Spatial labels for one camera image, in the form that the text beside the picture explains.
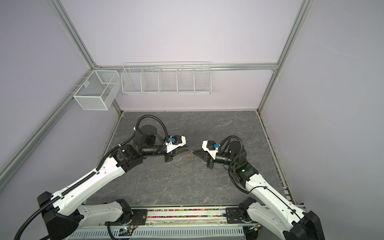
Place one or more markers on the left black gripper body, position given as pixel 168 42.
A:
pixel 168 156

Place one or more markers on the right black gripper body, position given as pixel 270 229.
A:
pixel 211 163

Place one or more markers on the white wire basket long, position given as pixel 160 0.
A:
pixel 166 78

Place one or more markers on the aluminium frame profiles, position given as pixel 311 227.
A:
pixel 40 63

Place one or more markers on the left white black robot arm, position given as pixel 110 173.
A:
pixel 149 139

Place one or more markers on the white mesh box basket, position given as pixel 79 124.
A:
pixel 99 90

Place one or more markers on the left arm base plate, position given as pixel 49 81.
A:
pixel 137 217

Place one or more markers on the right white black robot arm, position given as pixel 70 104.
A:
pixel 269 208

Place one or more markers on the white vented cable duct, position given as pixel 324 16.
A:
pixel 158 233

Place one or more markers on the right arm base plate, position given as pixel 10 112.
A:
pixel 239 214

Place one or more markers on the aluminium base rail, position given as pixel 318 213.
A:
pixel 186 216

